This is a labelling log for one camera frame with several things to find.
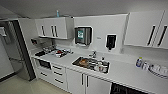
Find stainless steel dishwasher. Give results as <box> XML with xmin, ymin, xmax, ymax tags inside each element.
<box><xmin>109</xmin><ymin>82</ymin><xmax>143</xmax><ymax>94</ymax></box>

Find chrome sink faucet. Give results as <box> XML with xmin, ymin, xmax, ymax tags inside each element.
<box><xmin>87</xmin><ymin>50</ymin><xmax>99</xmax><ymax>60</ymax></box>

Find steel paper towel dispenser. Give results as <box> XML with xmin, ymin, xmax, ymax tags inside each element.
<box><xmin>73</xmin><ymin>26</ymin><xmax>94</xmax><ymax>47</ymax></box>

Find stainless steel sink basin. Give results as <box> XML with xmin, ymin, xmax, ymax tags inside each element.
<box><xmin>71</xmin><ymin>55</ymin><xmax>111</xmax><ymax>75</ymax></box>

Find white plate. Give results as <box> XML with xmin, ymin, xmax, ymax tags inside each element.
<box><xmin>93</xmin><ymin>65</ymin><xmax>108</xmax><ymax>74</ymax></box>

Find white cup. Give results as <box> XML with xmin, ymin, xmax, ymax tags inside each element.
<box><xmin>97</xmin><ymin>62</ymin><xmax>105</xmax><ymax>73</ymax></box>

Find white upper cabinet small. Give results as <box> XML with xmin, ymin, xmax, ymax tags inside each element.
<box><xmin>34</xmin><ymin>16</ymin><xmax>75</xmax><ymax>41</ymax></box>

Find teal spray bottle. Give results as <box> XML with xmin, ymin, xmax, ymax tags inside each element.
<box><xmin>55</xmin><ymin>9</ymin><xmax>61</xmax><ymax>19</ymax></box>

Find black coffee machine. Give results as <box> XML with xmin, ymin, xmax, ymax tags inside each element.
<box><xmin>30</xmin><ymin>36</ymin><xmax>48</xmax><ymax>52</ymax></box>

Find blue dish soap bottle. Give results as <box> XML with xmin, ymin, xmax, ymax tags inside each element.
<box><xmin>134</xmin><ymin>56</ymin><xmax>144</xmax><ymax>69</ymax></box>

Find small white bottle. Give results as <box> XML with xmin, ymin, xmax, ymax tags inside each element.
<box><xmin>142</xmin><ymin>61</ymin><xmax>150</xmax><ymax>71</ymax></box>

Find stainless steel refrigerator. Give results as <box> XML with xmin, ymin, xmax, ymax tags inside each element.
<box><xmin>0</xmin><ymin>19</ymin><xmax>37</xmax><ymax>82</ymax></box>

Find white paper sheet on refrigerator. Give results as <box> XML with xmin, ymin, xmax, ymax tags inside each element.
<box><xmin>0</xmin><ymin>26</ymin><xmax>8</xmax><ymax>44</ymax></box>

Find small grey wall label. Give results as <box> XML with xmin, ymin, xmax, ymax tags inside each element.
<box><xmin>95</xmin><ymin>38</ymin><xmax>103</xmax><ymax>43</ymax></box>

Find black wall soap dispenser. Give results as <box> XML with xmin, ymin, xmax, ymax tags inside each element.
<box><xmin>105</xmin><ymin>33</ymin><xmax>118</xmax><ymax>51</ymax></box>

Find white upper cabinet black handles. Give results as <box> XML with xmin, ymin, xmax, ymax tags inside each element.
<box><xmin>123</xmin><ymin>9</ymin><xmax>168</xmax><ymax>51</ymax></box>

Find black cabinet door handle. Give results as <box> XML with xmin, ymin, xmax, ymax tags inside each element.
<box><xmin>146</xmin><ymin>25</ymin><xmax>157</xmax><ymax>47</ymax></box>
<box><xmin>157</xmin><ymin>25</ymin><xmax>168</xmax><ymax>47</ymax></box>

